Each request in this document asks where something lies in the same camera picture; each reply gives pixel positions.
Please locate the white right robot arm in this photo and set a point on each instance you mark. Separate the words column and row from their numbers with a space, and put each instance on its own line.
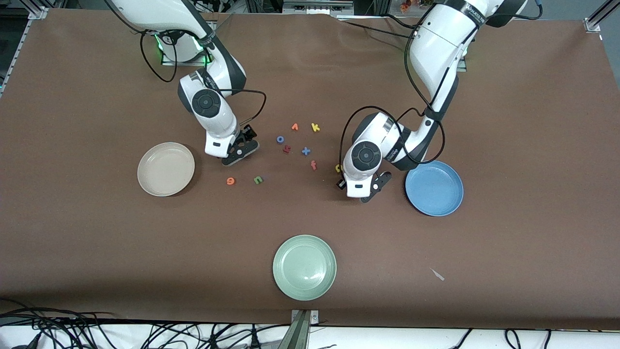
column 213, row 111

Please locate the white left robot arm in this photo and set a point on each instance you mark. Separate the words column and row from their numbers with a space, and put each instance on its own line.
column 436, row 43

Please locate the beige brown plate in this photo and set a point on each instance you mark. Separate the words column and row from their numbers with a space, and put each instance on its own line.
column 166, row 169

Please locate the pale green plate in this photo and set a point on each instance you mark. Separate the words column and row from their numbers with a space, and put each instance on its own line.
column 304, row 267

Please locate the blue plate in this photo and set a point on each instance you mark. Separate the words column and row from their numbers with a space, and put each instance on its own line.
column 434, row 188

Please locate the white paper scrap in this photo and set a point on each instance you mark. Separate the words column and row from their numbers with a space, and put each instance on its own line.
column 438, row 276

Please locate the brown table cover sheet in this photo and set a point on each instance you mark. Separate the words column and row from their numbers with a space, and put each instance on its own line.
column 97, row 242

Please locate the orange background object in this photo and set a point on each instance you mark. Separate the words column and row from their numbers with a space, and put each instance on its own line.
column 405, row 6

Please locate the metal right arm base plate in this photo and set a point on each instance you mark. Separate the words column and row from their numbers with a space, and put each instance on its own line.
column 169, row 62

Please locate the metal bracket plate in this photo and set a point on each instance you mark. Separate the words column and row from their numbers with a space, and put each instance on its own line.
column 315, row 317

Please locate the grey metal frame block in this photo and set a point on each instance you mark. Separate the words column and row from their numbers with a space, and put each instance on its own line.
column 315, row 7

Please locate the aluminium mount post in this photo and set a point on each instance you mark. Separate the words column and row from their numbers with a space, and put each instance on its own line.
column 296, row 337

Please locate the aluminium table frame rail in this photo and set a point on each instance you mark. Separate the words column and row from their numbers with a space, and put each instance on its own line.
column 38, row 13
column 593, row 24

